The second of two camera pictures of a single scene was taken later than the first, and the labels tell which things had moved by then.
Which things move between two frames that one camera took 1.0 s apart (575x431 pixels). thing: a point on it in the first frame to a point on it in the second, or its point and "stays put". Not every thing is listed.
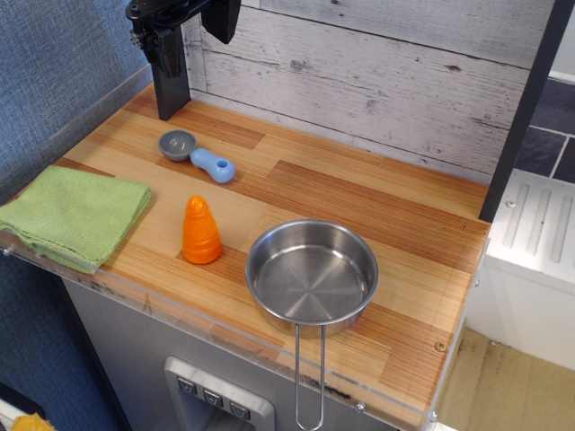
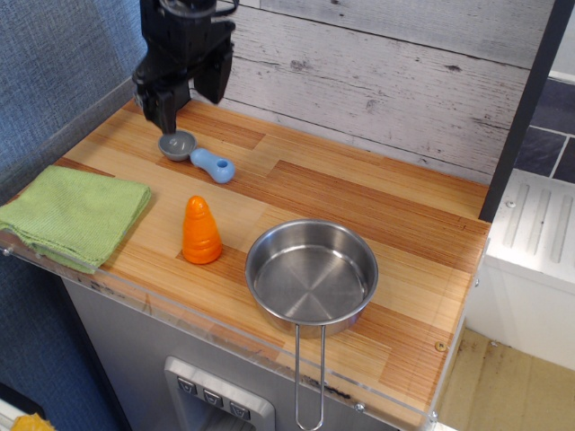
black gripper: (162, 46) to (178, 34)
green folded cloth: (72, 218) stays put
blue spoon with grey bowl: (181, 145) stays put
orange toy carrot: (200, 241) stays put
